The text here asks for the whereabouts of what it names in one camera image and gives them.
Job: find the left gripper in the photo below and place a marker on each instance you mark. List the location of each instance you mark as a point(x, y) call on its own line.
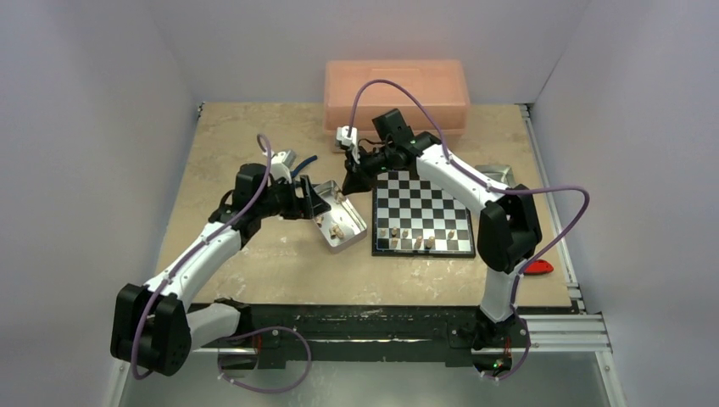
point(312, 204)

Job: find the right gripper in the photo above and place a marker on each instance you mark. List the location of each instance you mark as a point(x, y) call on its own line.
point(359, 170)

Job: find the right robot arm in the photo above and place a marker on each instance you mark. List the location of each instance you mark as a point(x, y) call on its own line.
point(508, 227)

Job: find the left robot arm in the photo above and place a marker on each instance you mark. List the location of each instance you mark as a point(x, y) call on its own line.
point(180, 275)

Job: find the light wooden chess pieces pile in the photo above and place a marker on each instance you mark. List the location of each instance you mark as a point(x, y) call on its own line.
point(330, 223)

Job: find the black white chess board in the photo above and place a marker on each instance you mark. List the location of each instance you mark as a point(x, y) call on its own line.
point(402, 200)

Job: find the silver pink metal tin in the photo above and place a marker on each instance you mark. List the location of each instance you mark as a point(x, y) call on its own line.
point(354, 226)

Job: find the pink plastic storage box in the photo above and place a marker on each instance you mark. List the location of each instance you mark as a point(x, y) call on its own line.
point(438, 84)

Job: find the gold metal tin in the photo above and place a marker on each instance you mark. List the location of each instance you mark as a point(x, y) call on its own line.
point(502, 173)

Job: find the red black utility knife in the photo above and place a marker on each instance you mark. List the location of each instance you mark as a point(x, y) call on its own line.
point(539, 267)

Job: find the blue handled cutting pliers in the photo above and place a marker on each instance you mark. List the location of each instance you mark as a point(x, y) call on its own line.
point(302, 165)

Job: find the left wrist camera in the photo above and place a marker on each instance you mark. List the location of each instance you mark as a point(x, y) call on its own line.
point(281, 165)

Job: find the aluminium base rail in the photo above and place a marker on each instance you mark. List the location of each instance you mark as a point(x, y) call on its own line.
point(278, 333)

